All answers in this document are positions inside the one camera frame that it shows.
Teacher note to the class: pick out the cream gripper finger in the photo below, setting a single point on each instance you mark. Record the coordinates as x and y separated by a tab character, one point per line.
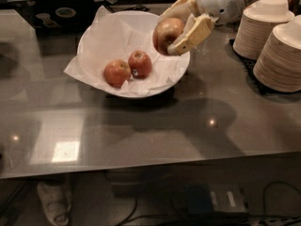
196	30
185	10

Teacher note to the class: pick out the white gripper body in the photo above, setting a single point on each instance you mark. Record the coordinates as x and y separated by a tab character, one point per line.
218	2

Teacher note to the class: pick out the red apple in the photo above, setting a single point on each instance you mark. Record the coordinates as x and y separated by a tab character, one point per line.
140	64
165	34
116	72

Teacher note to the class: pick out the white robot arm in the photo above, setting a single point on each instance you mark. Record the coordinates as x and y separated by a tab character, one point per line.
199	18

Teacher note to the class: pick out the white ceramic bowl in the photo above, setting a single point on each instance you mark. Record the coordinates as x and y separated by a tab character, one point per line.
138	19

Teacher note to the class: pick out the rear stack paper bowls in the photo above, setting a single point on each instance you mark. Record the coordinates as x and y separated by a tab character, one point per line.
257	23

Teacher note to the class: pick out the stack paper bowls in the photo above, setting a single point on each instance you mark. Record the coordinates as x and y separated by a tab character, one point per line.
279	65
257	23

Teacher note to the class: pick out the black rubber mat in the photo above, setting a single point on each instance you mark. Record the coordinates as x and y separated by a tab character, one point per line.
251	79

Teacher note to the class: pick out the front stack paper bowls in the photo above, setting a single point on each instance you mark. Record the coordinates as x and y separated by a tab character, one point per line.
279	65

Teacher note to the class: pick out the white paper liner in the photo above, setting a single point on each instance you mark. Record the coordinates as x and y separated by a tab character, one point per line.
103	41

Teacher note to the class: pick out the black laptop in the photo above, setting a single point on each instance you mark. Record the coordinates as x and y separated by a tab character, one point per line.
57	14

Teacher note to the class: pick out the dark box under table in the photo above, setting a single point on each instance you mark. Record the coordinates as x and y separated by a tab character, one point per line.
216	199

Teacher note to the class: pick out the white shoe under table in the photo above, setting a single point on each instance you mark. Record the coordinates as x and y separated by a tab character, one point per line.
56	202

